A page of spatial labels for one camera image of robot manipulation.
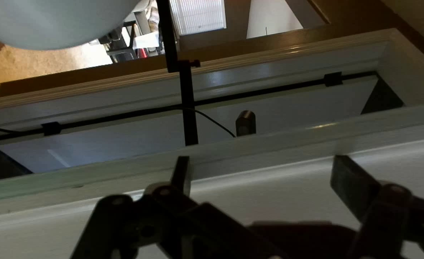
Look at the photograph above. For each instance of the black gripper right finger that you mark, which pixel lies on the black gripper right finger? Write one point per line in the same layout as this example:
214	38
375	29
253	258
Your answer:
352	185

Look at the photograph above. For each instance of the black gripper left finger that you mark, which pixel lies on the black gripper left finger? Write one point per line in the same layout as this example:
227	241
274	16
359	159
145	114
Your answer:
181	176

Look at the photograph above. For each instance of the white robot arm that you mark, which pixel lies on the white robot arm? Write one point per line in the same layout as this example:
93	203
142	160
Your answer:
47	25

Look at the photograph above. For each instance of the white door frame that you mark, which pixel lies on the white door frame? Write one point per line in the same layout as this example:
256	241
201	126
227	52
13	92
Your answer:
385	52

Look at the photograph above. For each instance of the black camera stand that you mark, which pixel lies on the black camera stand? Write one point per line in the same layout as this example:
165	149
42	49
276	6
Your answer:
182	68

